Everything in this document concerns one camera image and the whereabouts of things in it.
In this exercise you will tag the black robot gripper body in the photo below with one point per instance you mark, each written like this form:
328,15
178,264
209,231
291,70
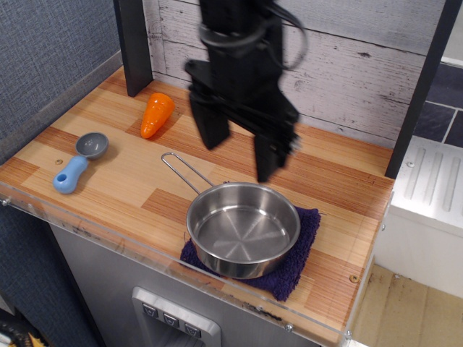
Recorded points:
242,73

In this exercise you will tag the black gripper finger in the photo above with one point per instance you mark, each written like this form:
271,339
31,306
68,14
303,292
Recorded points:
210,120
270,155

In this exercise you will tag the stainless steel pan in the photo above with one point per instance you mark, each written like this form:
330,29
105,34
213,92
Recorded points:
242,230

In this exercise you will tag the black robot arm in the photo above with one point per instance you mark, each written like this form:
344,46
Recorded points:
239,15

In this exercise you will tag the orange toy carrot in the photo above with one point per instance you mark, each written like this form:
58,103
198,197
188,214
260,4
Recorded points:
158,110

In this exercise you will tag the blue grey measuring scoop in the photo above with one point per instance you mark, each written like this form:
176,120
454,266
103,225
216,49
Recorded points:
90,146

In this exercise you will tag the white ridged side counter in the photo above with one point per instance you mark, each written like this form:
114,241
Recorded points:
421,233

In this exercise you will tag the silver dispenser button panel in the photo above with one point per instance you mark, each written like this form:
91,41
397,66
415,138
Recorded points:
164,323

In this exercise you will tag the clear acrylic table guard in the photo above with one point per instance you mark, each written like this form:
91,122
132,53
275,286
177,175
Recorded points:
116,247

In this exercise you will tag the yellow object bottom left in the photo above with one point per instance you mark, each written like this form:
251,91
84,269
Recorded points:
33,341

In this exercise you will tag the dark left frame post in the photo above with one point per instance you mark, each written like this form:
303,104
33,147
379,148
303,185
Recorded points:
133,40

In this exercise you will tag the dark frame post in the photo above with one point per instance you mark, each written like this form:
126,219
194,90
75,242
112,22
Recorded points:
430,67
133,40

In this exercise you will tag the dark right frame post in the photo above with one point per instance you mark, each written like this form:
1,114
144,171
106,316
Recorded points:
430,67

